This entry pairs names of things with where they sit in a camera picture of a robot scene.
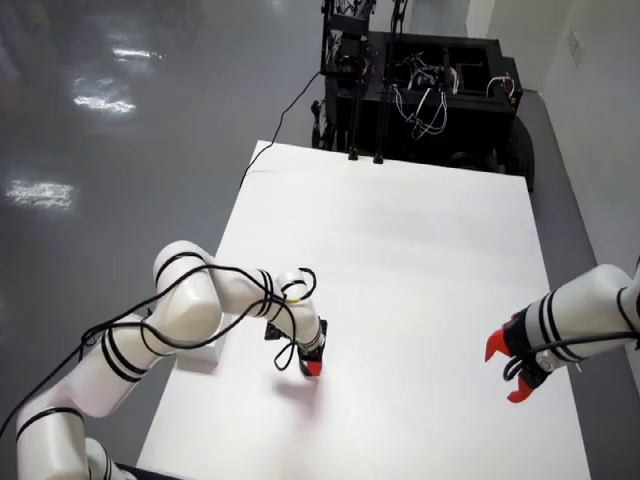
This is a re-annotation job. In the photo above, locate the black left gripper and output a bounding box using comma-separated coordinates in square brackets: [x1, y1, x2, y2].
[297, 318, 330, 380]

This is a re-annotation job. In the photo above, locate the black box device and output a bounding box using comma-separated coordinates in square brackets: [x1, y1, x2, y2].
[331, 13, 372, 40]

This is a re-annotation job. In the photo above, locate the black cable on table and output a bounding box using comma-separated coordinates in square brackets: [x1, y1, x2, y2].
[241, 69, 326, 187]

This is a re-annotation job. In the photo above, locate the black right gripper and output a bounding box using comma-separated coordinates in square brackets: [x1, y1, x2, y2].
[482, 307, 552, 405]

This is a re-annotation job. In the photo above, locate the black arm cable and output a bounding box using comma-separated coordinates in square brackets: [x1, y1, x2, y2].
[502, 329, 640, 385]
[0, 264, 319, 441]

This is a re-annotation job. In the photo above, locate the black stand pole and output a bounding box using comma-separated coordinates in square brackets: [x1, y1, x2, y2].
[372, 0, 409, 165]
[346, 0, 374, 162]

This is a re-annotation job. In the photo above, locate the black equipment cart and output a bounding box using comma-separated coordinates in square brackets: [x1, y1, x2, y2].
[309, 29, 539, 194]

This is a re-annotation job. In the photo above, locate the white wire bundle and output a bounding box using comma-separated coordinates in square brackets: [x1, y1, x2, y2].
[391, 53, 452, 142]

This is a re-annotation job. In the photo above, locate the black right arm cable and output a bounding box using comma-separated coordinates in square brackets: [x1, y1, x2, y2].
[502, 329, 640, 385]

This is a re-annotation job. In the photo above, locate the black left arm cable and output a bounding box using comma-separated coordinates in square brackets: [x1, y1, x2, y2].
[0, 264, 319, 441]

